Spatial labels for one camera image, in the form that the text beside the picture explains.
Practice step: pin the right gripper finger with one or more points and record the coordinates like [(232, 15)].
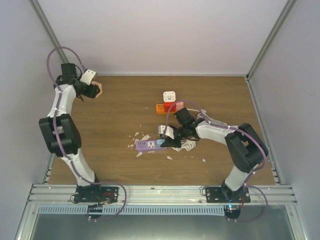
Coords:
[(164, 145), (174, 144)]

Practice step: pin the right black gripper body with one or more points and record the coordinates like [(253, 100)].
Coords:
[(183, 132)]

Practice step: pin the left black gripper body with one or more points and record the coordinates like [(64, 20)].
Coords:
[(90, 93)]

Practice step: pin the peach cube power adapter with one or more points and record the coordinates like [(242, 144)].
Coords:
[(98, 89)]

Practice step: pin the purple power strip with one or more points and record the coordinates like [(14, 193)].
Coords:
[(148, 146)]

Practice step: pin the orange power strip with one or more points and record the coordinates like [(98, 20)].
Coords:
[(159, 108)]

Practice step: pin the light blue usb charger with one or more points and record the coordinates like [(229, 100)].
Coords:
[(159, 142)]

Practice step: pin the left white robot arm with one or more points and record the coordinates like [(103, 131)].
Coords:
[(58, 129)]

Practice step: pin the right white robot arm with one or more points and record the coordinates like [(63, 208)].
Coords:
[(247, 151)]

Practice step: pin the pink plug adapter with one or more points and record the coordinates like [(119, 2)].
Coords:
[(179, 106)]

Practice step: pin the red plug adapter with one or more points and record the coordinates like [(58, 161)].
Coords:
[(169, 107)]

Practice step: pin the white square plug adapter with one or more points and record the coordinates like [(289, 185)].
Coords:
[(169, 97)]

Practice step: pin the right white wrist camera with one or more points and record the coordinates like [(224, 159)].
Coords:
[(166, 131)]

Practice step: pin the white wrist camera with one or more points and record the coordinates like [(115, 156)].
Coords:
[(88, 76), (166, 131)]

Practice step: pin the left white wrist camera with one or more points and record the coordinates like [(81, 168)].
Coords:
[(88, 76)]

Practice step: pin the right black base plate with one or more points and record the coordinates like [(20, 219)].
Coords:
[(219, 194)]

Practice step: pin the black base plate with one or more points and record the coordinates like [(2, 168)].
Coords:
[(95, 194), (219, 194)]

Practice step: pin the grey slotted cable duct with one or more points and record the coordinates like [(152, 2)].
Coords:
[(139, 210)]

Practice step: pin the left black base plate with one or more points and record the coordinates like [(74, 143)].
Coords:
[(95, 194)]

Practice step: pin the aluminium front rail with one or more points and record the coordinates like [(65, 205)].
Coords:
[(169, 195)]

